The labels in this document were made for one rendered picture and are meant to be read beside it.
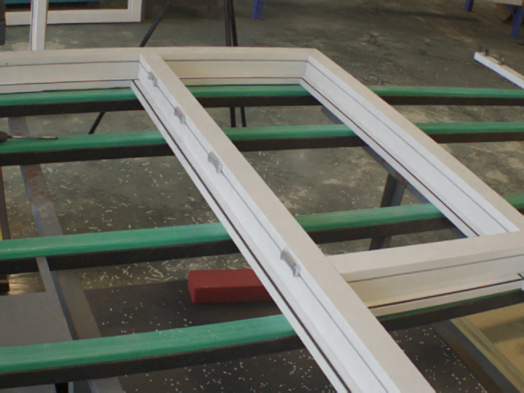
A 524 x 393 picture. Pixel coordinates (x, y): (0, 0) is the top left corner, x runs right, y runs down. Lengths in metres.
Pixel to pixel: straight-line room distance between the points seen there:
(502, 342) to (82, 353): 0.88
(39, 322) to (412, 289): 0.53
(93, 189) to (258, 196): 1.93
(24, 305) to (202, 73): 0.90
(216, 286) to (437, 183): 0.46
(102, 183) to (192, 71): 1.41
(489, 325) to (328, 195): 1.80
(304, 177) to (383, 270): 2.31
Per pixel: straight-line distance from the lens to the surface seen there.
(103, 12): 5.13
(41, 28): 3.74
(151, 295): 1.51
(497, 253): 1.21
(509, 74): 2.49
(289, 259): 1.05
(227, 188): 1.25
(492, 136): 1.92
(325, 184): 3.35
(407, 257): 1.11
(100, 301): 1.49
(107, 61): 1.71
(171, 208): 2.98
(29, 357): 0.94
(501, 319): 1.60
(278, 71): 1.85
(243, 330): 1.01
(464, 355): 2.05
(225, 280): 1.51
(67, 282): 1.13
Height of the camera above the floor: 1.49
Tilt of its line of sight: 28 degrees down
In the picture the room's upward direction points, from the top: 9 degrees clockwise
